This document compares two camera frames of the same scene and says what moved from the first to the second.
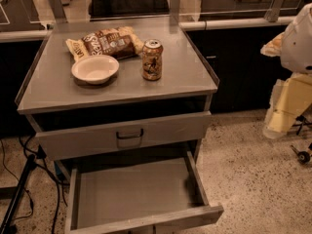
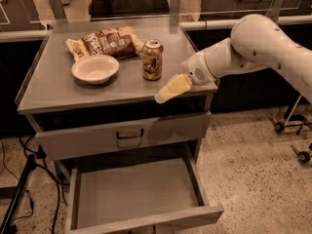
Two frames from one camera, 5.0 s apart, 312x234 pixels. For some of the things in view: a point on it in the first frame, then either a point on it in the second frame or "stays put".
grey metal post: x=272 y=14 stays put
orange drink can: x=152 y=59 stays put
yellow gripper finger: x=291 y=98 → x=197 y=71
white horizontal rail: x=40 y=33 stays put
